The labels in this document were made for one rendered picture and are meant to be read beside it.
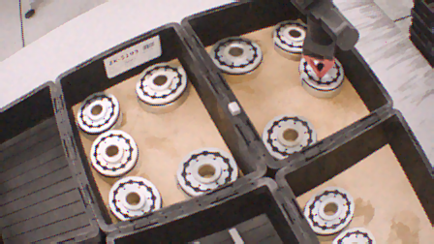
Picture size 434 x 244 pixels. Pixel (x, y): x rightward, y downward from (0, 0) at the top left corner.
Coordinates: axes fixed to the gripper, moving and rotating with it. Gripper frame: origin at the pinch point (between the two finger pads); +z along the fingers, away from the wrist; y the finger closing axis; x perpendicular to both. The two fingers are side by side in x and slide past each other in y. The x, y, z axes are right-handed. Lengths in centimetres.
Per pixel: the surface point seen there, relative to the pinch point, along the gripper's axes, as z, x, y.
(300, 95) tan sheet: 4.1, 3.4, -5.8
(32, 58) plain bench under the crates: 16, 85, -2
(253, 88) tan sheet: 4.0, 12.8, -7.3
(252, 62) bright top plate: 1.2, 14.1, -3.2
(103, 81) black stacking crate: 1.1, 42.1, -15.7
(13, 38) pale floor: 86, 185, 61
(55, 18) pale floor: 86, 158, 79
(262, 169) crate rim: -6.1, 3.2, -29.8
